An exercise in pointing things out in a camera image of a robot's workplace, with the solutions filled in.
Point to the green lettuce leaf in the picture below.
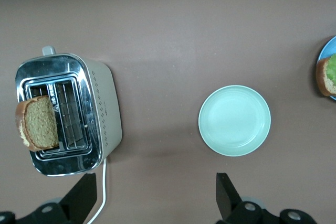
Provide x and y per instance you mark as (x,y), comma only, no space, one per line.
(332,68)

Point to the brown bread slice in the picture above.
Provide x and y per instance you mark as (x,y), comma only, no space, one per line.
(321,77)
(39,123)

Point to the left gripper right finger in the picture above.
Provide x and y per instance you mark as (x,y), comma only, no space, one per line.
(225,197)

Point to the pale green plate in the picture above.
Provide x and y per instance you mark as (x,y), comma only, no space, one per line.
(233,120)

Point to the blue plate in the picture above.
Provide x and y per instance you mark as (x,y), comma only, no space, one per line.
(329,48)

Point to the beige chrome toaster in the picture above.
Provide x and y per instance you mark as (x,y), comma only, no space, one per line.
(106,108)

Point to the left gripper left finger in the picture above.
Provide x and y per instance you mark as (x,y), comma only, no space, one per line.
(78,200)

